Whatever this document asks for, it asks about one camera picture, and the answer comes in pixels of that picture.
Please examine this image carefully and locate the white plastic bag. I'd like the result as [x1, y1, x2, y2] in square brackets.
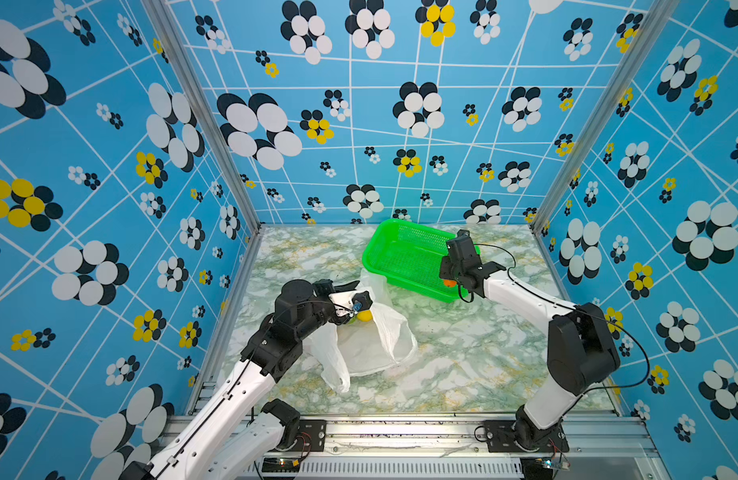
[303, 270, 418, 394]

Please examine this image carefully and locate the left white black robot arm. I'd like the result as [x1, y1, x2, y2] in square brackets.
[121, 279, 375, 479]

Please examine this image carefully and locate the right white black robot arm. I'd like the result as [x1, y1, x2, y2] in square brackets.
[439, 230, 621, 451]

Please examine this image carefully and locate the yellow mango fruit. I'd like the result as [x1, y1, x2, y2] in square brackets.
[356, 310, 374, 322]

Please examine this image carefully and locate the green plastic basket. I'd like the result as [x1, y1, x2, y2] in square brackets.
[362, 219, 470, 303]

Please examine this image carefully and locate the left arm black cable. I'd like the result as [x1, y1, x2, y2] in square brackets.
[164, 299, 346, 480]

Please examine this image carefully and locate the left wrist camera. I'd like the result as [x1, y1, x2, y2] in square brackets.
[329, 290, 357, 324]

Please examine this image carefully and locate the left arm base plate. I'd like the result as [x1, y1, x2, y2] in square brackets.
[274, 419, 327, 454]

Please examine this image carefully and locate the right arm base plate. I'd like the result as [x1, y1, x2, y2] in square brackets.
[480, 420, 570, 454]

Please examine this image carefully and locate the aluminium front rail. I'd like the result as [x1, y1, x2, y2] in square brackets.
[233, 412, 670, 479]

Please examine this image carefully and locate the right aluminium corner post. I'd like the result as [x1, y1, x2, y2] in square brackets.
[531, 0, 680, 237]

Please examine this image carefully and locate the aluminium corner post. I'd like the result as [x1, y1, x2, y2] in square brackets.
[143, 0, 261, 238]
[531, 0, 680, 237]

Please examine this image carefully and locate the left aluminium corner post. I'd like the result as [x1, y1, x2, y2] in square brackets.
[143, 0, 261, 238]

